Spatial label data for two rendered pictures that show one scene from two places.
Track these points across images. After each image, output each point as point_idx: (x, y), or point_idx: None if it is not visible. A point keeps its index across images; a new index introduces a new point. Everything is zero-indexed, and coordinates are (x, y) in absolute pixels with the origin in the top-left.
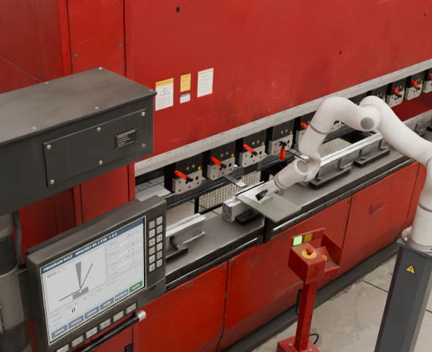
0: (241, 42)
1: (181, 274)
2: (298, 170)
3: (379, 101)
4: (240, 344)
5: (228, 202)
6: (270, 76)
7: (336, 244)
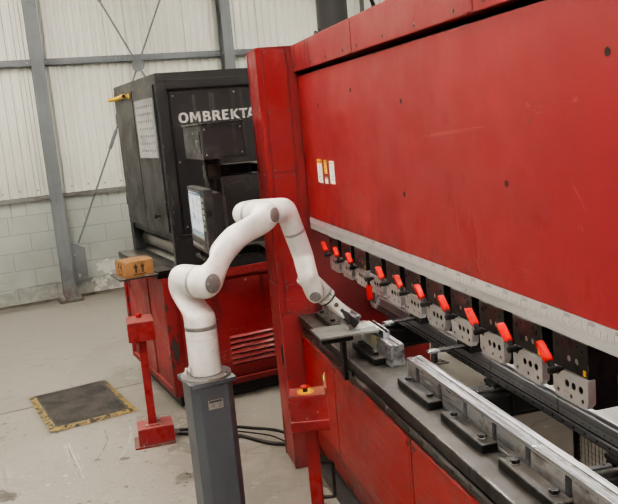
0: (342, 144)
1: (314, 335)
2: None
3: (256, 205)
4: None
5: None
6: (359, 190)
7: (299, 397)
